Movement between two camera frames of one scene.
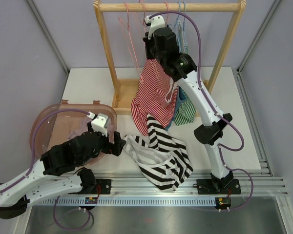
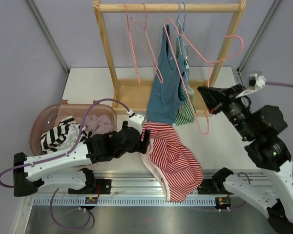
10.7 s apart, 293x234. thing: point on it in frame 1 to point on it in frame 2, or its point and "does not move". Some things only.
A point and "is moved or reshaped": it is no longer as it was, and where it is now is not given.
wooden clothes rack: [124, 91] does not move
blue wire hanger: [179, 10] does not move
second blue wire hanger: [184, 19] does not move
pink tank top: [78, 126] is moved or reshaped
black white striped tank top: [163, 160] to [63, 137]
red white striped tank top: [157, 96] to [176, 167]
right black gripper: [148, 43] to [221, 97]
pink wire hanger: [140, 7] to [133, 20]
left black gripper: [114, 148] to [139, 147]
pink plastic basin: [58, 128] does not move
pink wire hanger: [167, 15] to [209, 69]
